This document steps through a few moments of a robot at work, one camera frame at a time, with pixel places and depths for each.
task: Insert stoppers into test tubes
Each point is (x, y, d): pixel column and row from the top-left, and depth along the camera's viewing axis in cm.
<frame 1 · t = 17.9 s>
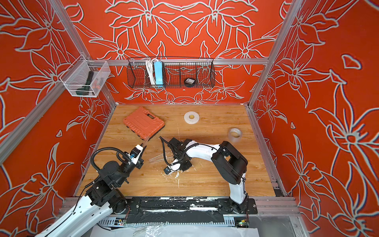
left hand: (142, 144, 72), fingers closed
right hand: (177, 164, 87), fingers closed
orange plastic tool case: (143, 123, 103), point 6 cm above the table
white tape roll: (191, 117, 113), on the table
clear test tube: (146, 139, 98), point 3 cm above the table
clear tape roll: (235, 135, 102), on the table

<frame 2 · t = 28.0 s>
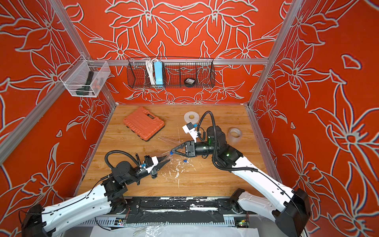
left hand: (167, 157, 66), fingers closed
right hand: (171, 155, 58), fingers open
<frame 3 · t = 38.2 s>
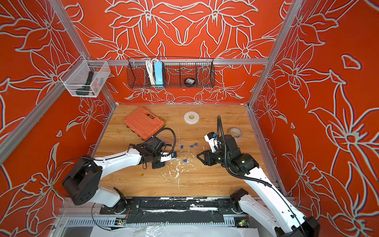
left hand: (164, 157, 89), fingers closed
right hand: (197, 155, 71), fingers open
blue stopper 3: (192, 146, 97), on the table
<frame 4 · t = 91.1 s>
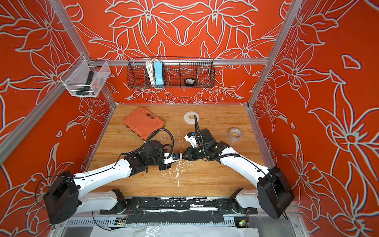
left hand: (176, 156, 79), fingers closed
right hand: (179, 158, 75), fingers closed
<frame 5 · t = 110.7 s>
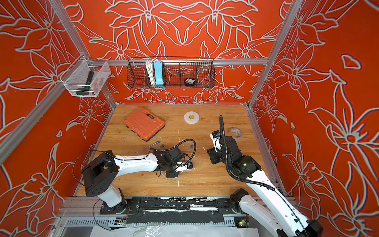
left hand: (178, 167, 86), fingers closed
right hand: (207, 149, 74), fingers open
